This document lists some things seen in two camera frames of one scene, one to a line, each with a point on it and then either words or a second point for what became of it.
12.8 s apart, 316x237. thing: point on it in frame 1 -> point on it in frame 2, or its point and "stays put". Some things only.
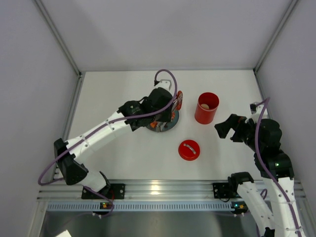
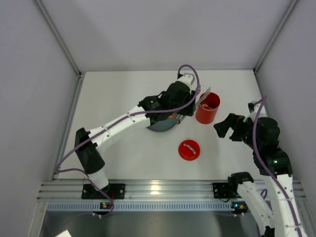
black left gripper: x=170 y=111 -> x=191 y=108
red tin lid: x=189 y=150 stays put
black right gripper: x=240 y=129 stays put
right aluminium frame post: x=275 y=35 stays put
